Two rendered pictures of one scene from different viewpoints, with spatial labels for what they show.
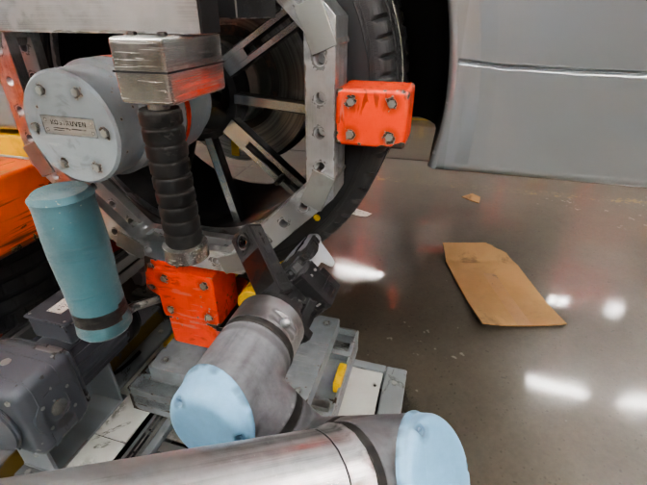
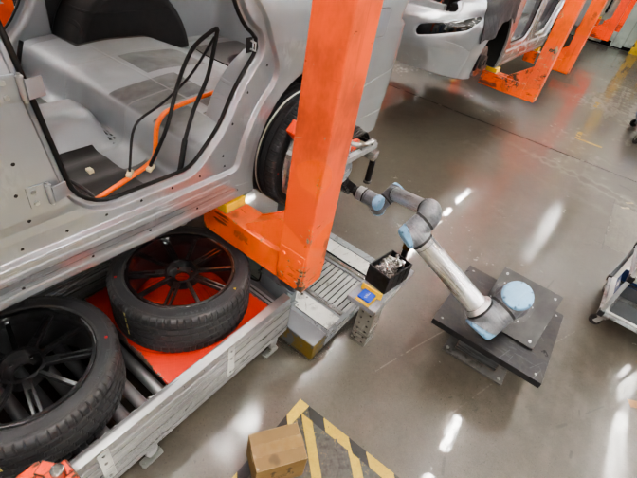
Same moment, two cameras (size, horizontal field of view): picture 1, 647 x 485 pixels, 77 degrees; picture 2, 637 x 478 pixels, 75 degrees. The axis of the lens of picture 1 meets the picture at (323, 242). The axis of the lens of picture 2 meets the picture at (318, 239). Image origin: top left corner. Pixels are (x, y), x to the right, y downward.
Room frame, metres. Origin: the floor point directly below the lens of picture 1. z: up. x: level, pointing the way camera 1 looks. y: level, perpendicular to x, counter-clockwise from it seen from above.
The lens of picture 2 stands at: (0.05, 2.22, 1.97)
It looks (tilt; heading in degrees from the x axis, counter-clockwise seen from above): 39 degrees down; 284
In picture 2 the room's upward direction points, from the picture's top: 12 degrees clockwise
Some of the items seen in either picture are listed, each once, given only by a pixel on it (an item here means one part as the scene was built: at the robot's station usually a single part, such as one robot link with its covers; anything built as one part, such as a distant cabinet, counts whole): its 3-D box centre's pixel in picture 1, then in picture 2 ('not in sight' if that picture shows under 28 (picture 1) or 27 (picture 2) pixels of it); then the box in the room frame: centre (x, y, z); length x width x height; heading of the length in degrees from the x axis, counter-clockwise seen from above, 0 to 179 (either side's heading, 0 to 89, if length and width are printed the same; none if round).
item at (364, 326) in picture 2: not in sight; (369, 314); (0.08, 0.58, 0.21); 0.10 x 0.10 x 0.42; 74
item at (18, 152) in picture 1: (36, 139); (227, 199); (0.95, 0.67, 0.71); 0.14 x 0.14 x 0.05; 74
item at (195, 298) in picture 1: (211, 287); not in sight; (0.67, 0.23, 0.48); 0.16 x 0.12 x 0.17; 164
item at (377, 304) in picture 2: not in sight; (381, 284); (0.07, 0.56, 0.44); 0.43 x 0.17 x 0.03; 74
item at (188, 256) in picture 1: (173, 184); (370, 171); (0.36, 0.14, 0.83); 0.04 x 0.04 x 0.16
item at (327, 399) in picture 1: (253, 367); not in sight; (0.79, 0.19, 0.13); 0.50 x 0.36 x 0.10; 74
